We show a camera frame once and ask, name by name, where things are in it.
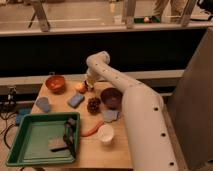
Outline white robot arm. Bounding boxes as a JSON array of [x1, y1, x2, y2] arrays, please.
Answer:
[[86, 51, 180, 171]]

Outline white paper cup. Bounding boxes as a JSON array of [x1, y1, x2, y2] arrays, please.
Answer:
[[97, 124, 114, 145]]

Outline red yellow apple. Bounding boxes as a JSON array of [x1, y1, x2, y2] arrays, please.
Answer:
[[75, 83, 87, 94]]

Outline blue sponge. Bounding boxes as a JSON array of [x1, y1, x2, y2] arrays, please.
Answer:
[[67, 93, 85, 108]]

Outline brown pine cone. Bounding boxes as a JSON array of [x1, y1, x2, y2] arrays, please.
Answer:
[[87, 97, 101, 114]]

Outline purple bowl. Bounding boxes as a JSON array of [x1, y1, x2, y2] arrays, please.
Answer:
[[100, 87, 122, 109]]

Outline orange bowl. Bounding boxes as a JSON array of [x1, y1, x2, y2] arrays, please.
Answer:
[[45, 75, 65, 93]]

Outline grey blue cloth piece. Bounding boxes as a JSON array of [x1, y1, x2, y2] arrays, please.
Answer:
[[102, 110, 118, 123]]

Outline orange carrot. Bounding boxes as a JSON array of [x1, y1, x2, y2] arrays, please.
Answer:
[[81, 121, 104, 137]]

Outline black clip tool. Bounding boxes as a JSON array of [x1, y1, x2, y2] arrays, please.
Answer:
[[50, 117, 78, 159]]

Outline wooden table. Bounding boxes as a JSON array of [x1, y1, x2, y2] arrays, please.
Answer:
[[38, 81, 132, 169]]

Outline green plastic tray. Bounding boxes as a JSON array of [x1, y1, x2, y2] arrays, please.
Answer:
[[6, 112, 80, 167]]

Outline blue box on floor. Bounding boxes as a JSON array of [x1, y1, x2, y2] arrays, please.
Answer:
[[15, 108, 31, 126]]

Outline metal clamp device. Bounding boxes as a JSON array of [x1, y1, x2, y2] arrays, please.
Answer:
[[7, 86, 17, 103]]

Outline green tray with ball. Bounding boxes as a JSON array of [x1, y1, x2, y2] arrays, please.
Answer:
[[134, 16, 161, 24]]

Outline black cables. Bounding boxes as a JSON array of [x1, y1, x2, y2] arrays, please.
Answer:
[[0, 99, 18, 151]]

